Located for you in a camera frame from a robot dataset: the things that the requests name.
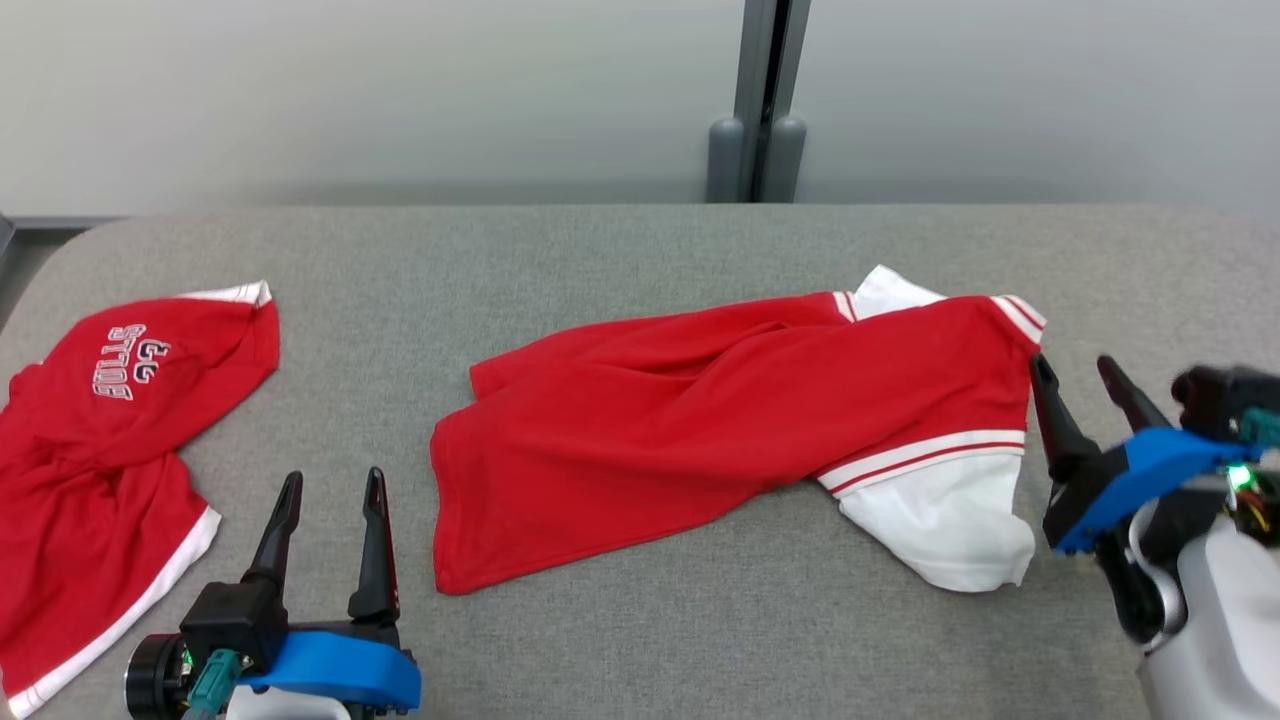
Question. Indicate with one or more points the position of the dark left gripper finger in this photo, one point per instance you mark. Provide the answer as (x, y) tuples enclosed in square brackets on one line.
[(375, 570), (275, 550)]

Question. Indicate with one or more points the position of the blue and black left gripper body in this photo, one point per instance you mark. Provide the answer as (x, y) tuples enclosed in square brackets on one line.
[(350, 670)]

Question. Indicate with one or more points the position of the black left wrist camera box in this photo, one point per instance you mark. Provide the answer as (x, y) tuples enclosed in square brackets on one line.
[(235, 615)]

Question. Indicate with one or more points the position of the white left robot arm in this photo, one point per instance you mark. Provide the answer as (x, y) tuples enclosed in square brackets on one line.
[(160, 680)]

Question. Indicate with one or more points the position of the red Bulls basketball jersey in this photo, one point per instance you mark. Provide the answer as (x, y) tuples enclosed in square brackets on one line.
[(700, 430)]

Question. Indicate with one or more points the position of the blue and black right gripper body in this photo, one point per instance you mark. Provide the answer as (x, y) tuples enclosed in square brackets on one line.
[(1100, 490)]

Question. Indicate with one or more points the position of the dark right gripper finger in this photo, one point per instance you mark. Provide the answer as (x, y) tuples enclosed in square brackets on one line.
[(1128, 400), (1058, 430)]

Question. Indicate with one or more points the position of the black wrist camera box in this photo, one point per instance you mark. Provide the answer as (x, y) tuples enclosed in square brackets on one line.
[(1215, 400), (235, 615)]

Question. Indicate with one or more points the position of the red shorts with white stripe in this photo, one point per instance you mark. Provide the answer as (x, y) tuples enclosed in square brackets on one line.
[(90, 480)]

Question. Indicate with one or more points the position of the grey wall post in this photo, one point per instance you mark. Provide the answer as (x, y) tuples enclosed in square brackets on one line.
[(757, 100)]

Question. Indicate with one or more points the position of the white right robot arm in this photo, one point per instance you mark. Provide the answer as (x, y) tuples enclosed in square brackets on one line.
[(1220, 620)]

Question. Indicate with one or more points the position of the grey metal frame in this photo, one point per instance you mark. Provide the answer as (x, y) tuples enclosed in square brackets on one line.
[(6, 235)]

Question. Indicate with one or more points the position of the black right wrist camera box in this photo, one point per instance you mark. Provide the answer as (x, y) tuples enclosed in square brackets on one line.
[(1215, 400)]

